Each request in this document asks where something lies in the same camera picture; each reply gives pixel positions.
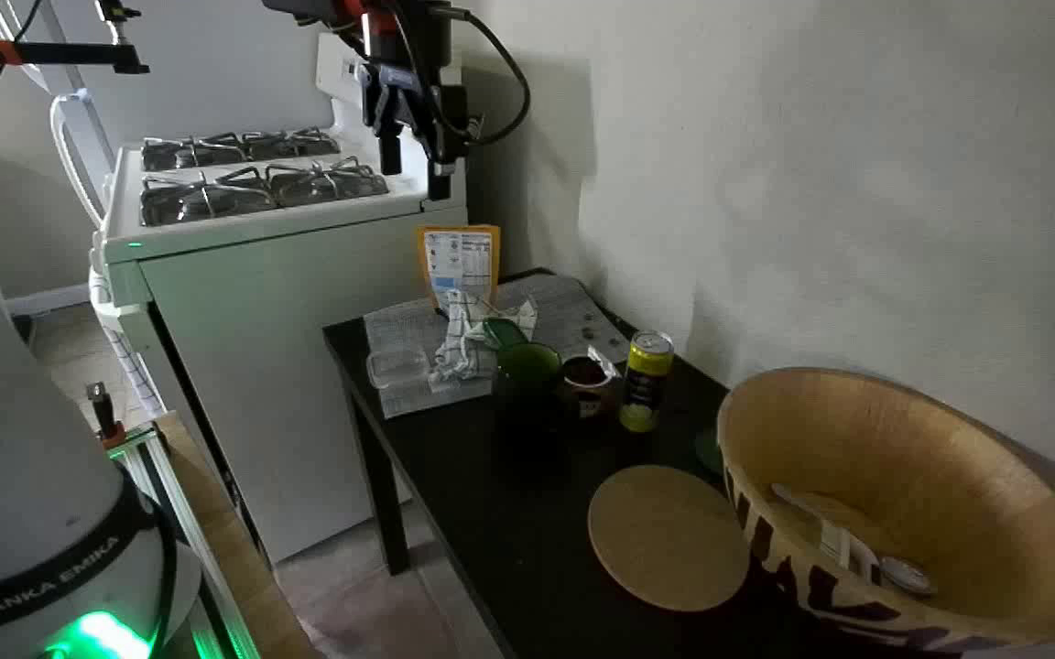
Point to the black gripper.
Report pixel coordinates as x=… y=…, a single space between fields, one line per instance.
x=416 y=74

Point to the white dish brush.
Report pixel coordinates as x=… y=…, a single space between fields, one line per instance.
x=827 y=524

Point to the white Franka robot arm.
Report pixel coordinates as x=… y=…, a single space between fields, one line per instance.
x=28 y=489

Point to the wooden zebra pattern bowl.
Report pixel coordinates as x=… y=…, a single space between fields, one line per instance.
x=979 y=489

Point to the orange paper packet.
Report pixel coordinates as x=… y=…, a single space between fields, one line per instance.
x=459 y=257

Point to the black stove burner grate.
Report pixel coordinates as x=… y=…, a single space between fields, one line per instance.
x=239 y=145
x=266 y=187

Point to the clear plastic container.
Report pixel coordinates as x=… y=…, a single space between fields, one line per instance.
x=397 y=372

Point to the grey woven placemat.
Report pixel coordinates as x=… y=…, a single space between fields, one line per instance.
x=578 y=312

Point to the white gas stove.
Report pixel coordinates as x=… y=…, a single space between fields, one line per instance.
x=283 y=352

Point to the dark green cup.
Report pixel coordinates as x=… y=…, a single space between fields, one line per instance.
x=531 y=397

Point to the small dark jar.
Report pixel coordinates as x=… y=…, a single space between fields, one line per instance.
x=587 y=381

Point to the yellow drink can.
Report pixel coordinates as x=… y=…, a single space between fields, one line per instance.
x=645 y=379

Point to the black side table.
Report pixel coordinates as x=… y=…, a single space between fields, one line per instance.
x=494 y=516

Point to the black tripod bar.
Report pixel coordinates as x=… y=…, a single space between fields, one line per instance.
x=39 y=54

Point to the small black red knob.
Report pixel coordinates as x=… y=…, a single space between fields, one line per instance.
x=104 y=412

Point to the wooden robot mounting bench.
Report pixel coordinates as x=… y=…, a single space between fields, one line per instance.
x=230 y=550

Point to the round wooden coaster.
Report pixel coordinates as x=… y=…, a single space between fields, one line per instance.
x=665 y=536

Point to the metal spoon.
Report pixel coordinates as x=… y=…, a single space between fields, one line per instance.
x=912 y=577

